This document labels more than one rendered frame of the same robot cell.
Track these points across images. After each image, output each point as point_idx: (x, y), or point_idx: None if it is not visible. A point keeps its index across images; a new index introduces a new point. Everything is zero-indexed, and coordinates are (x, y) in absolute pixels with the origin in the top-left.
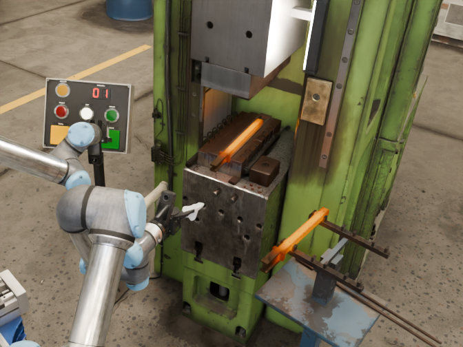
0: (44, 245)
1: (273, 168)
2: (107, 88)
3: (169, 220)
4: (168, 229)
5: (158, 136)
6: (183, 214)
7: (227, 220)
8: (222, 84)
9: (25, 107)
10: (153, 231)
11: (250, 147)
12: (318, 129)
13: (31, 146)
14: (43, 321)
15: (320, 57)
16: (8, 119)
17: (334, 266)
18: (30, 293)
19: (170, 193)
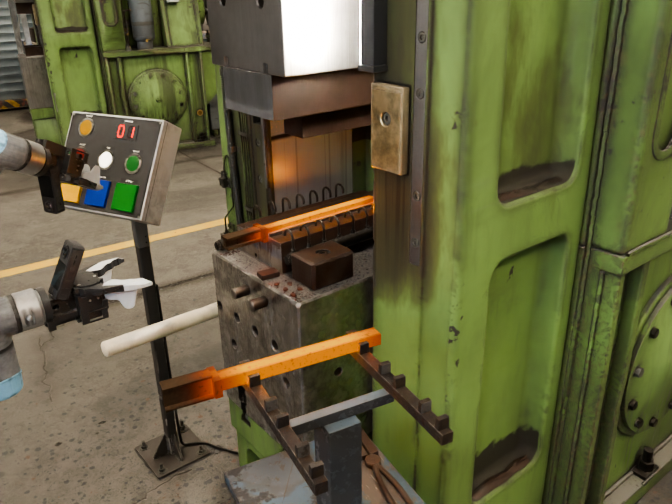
0: (136, 379)
1: (329, 258)
2: (135, 125)
3: (75, 295)
4: (76, 312)
5: (231, 217)
6: (97, 288)
7: (263, 347)
8: (245, 101)
9: (227, 227)
10: (22, 300)
11: (318, 228)
12: (401, 187)
13: (203, 267)
14: (65, 474)
15: (388, 41)
16: (200, 237)
17: (328, 438)
18: (77, 434)
19: (70, 244)
